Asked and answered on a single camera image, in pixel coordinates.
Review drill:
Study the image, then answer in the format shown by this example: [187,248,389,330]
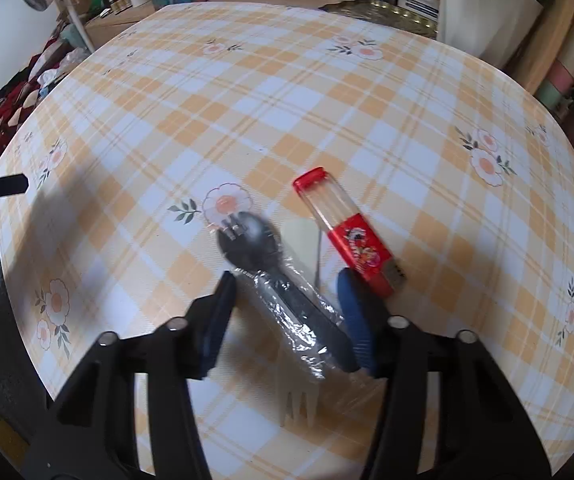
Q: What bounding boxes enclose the stack of pastel paper cups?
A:
[534,17,574,111]

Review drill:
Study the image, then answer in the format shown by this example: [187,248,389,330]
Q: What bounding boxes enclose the red clear stick packet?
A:
[293,169,408,297]

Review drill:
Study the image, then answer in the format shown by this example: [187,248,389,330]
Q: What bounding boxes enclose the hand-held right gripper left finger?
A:
[22,271,238,480]

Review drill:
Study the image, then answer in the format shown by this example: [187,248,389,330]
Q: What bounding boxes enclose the white flower pot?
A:
[439,0,545,68]

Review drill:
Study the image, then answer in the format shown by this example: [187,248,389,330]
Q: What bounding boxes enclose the red white checked blanket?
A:
[0,35,92,176]

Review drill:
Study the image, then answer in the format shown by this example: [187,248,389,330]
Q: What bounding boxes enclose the wooden sideboard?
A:
[84,0,348,51]

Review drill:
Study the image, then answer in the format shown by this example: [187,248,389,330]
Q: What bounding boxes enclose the black spork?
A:
[216,211,355,380]

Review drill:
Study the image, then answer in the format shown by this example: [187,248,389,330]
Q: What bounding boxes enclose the gold leaf tray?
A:
[319,0,440,41]

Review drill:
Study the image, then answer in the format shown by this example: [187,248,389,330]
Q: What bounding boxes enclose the wooden shelf unit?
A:
[504,0,574,191]

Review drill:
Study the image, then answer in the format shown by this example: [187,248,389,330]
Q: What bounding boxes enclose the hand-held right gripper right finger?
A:
[338,269,552,480]

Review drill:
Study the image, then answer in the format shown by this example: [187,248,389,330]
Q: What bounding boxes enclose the clear plastic fork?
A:
[277,345,320,428]

